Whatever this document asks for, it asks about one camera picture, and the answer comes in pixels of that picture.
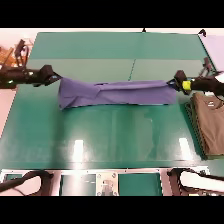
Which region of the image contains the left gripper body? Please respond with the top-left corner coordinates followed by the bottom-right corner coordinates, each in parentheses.
top-left (39, 64), bottom-right (63, 88)

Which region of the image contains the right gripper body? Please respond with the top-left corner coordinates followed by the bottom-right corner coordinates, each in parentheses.
top-left (167, 69), bottom-right (193, 95)

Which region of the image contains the blue shirt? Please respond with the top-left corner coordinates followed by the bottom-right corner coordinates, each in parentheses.
top-left (57, 76), bottom-right (178, 111)

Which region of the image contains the brown T-shirt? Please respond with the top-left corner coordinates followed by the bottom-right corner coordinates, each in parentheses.
top-left (191, 92), bottom-right (224, 158)

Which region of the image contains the silver frame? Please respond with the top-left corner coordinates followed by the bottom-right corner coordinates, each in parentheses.
top-left (0, 167), bottom-right (224, 197)

